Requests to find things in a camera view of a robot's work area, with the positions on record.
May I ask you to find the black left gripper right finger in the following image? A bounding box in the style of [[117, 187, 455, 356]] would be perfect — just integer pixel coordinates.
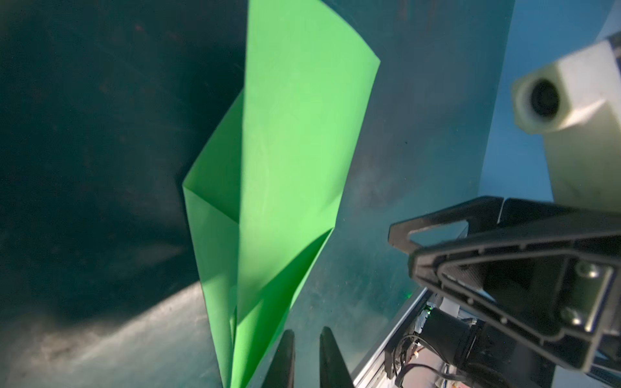
[[320, 327, 354, 388]]

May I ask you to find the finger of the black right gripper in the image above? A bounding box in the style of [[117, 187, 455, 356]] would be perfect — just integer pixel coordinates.
[[409, 220, 620, 371], [387, 196, 505, 255]]

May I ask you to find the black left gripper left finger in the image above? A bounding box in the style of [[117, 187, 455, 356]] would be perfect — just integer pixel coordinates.
[[261, 329, 295, 388]]

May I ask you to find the green square paper sheet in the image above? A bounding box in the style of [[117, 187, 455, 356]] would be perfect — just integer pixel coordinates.
[[183, 1, 380, 387]]

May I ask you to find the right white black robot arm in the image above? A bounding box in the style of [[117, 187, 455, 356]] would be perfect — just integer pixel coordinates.
[[388, 197, 620, 387]]

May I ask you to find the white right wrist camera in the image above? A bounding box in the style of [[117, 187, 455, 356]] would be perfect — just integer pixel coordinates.
[[512, 33, 620, 212]]

